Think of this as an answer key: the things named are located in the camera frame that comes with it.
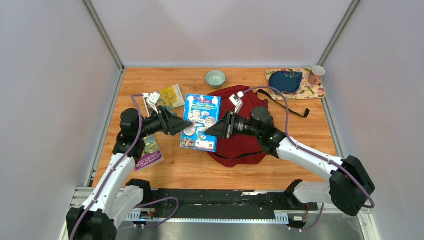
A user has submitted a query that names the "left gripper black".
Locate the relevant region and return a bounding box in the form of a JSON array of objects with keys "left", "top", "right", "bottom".
[{"left": 136, "top": 105, "right": 193, "bottom": 140}]

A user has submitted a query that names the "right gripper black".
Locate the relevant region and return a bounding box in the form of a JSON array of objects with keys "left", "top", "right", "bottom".
[{"left": 204, "top": 110, "right": 262, "bottom": 140}]

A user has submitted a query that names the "blue comic paperback book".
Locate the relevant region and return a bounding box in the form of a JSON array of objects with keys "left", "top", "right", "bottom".
[{"left": 179, "top": 93, "right": 221, "bottom": 153}]

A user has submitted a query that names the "dark red student backpack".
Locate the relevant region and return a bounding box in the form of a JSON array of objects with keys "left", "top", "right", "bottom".
[{"left": 210, "top": 85, "right": 287, "bottom": 168}]

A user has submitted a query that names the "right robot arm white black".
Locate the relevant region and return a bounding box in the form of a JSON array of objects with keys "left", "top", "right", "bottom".
[{"left": 205, "top": 106, "right": 376, "bottom": 217}]

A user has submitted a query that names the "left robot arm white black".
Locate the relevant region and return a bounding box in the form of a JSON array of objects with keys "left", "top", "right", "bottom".
[{"left": 66, "top": 106, "right": 193, "bottom": 240}]

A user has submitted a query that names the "yellow teal cover book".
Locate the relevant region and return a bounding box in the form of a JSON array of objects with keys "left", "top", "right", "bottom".
[{"left": 143, "top": 84, "right": 185, "bottom": 117}]

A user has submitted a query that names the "purple treehouse book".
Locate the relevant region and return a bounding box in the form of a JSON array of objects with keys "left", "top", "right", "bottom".
[{"left": 135, "top": 135, "right": 165, "bottom": 172}]

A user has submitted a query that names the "pale green ceramic bowl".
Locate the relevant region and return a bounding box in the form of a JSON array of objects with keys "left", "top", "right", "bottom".
[{"left": 205, "top": 69, "right": 227, "bottom": 88}]

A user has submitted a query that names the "dark blue leaf plate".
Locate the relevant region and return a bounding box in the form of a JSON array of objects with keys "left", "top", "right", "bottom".
[{"left": 268, "top": 71, "right": 303, "bottom": 93}]

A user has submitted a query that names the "floral rectangular tray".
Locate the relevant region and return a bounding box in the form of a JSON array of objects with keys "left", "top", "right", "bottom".
[{"left": 265, "top": 67, "right": 326, "bottom": 101}]

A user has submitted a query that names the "pink floral mug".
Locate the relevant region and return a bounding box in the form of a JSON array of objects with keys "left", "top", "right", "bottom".
[{"left": 307, "top": 65, "right": 326, "bottom": 85}]

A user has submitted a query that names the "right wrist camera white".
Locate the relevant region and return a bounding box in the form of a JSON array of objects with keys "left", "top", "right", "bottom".
[{"left": 229, "top": 91, "right": 244, "bottom": 114}]

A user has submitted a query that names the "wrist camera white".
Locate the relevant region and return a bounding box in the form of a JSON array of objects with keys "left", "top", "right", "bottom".
[
  {"left": 146, "top": 92, "right": 161, "bottom": 113},
  {"left": 229, "top": 91, "right": 244, "bottom": 114}
]

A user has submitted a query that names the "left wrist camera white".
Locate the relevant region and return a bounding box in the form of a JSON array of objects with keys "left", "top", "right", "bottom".
[{"left": 146, "top": 92, "right": 161, "bottom": 113}]

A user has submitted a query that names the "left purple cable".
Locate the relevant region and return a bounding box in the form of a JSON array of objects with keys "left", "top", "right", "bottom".
[{"left": 68, "top": 94, "right": 180, "bottom": 240}]

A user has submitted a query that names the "purple cable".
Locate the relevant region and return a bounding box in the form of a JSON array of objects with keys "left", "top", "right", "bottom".
[
  {"left": 242, "top": 86, "right": 376, "bottom": 232},
  {"left": 68, "top": 94, "right": 180, "bottom": 240}
]

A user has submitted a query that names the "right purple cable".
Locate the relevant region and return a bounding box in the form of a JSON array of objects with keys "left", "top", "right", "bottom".
[{"left": 242, "top": 86, "right": 376, "bottom": 232}]

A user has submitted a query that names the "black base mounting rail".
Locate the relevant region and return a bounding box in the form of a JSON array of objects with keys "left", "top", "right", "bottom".
[{"left": 142, "top": 188, "right": 317, "bottom": 220}]

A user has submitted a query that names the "aluminium frame rail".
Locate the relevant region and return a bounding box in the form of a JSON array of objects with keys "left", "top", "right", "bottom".
[{"left": 65, "top": 179, "right": 363, "bottom": 240}]

